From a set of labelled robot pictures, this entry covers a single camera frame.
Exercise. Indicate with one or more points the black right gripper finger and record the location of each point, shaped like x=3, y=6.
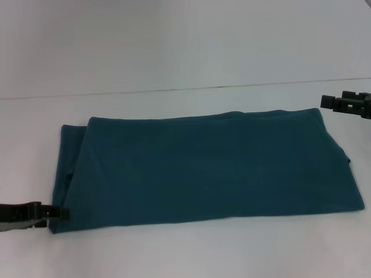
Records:
x=339, y=104
x=352, y=95

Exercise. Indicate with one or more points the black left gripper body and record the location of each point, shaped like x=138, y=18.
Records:
x=13, y=215

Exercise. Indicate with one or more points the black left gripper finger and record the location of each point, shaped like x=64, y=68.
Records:
x=53, y=215

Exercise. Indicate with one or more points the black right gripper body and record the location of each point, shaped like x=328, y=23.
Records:
x=367, y=107

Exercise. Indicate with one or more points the teal t-shirt with FREE print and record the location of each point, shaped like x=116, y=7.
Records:
x=203, y=168

